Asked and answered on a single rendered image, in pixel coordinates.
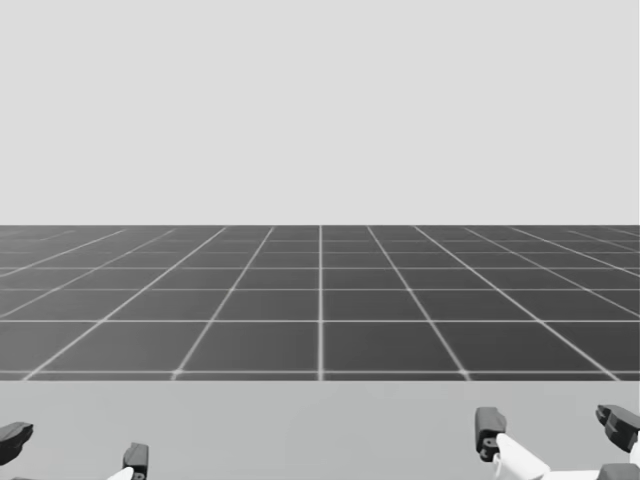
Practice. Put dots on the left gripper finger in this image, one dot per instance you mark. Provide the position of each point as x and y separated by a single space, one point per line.
14 437
136 457

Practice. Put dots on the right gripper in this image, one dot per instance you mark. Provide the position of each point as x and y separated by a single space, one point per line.
617 472

